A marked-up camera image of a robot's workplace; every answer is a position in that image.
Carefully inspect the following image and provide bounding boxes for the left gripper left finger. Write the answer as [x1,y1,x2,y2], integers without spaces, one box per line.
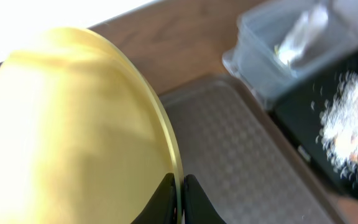
[131,173,177,224]

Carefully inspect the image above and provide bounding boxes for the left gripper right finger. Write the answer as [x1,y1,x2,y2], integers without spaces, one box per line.
[183,174,226,224]

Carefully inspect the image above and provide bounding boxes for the yellow plate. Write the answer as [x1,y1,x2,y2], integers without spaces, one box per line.
[0,27,184,223]

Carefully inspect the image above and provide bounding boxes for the rice food waste pile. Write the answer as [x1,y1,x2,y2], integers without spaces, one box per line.
[312,70,358,187]

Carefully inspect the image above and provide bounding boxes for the brown serving tray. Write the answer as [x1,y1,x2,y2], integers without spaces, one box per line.
[160,75,346,224]

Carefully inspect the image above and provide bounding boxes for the black tray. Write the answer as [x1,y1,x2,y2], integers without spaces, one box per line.
[270,50,358,199]

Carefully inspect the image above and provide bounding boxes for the clear plastic bin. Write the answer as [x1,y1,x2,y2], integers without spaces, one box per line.
[223,0,358,110]

